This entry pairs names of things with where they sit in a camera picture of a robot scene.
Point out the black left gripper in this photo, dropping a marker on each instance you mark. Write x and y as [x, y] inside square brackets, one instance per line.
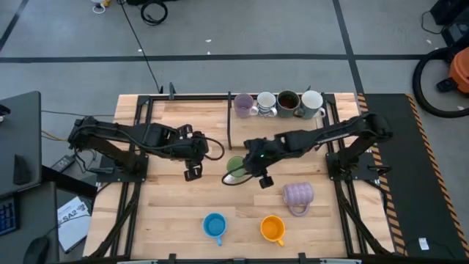
[192, 146]

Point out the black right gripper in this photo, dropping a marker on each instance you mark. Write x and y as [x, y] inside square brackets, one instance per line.
[260, 155]

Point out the lilac ribbed mug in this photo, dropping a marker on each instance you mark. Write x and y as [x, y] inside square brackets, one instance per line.
[297, 193]

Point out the blue white leaf-print mug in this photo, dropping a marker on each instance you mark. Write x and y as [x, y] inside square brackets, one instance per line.
[266, 102]

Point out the smooth purple mug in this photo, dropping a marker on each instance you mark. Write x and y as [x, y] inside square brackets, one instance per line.
[243, 104]

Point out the dark green speckled mug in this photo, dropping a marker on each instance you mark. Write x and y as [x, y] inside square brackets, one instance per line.
[288, 102]

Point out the orange faceted mug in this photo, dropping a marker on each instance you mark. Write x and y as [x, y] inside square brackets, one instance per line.
[272, 228]

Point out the blue faceted mug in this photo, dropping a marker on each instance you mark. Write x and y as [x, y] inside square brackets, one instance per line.
[214, 225]

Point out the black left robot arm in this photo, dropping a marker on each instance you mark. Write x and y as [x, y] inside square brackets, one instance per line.
[110, 132]

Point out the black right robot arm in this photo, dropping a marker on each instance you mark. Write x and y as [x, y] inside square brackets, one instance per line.
[329, 133]

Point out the black power adapter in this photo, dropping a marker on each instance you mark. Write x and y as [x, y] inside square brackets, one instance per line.
[63, 164]

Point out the white printed booklet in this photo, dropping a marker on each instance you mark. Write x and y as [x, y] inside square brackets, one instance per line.
[73, 227]

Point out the black hazard-striped floor mat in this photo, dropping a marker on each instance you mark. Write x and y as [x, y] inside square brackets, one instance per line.
[421, 190]

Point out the grey desk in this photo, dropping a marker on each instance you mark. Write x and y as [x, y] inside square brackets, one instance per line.
[20, 128]

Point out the white label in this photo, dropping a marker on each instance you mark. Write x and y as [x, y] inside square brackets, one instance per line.
[424, 243]

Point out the black computer mouse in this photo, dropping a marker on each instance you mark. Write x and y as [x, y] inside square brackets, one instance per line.
[36, 251]

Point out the black keyboard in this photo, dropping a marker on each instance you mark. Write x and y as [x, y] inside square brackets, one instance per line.
[7, 216]

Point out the orange vacuum cleaner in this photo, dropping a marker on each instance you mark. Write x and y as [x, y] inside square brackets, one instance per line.
[461, 69]

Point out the black equipment case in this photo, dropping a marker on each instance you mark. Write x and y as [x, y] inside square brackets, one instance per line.
[452, 18]

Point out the wooden shelf with black frame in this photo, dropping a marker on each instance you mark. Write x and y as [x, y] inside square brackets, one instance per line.
[256, 127]

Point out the black metal table frame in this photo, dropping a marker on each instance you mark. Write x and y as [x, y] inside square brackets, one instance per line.
[190, 97]

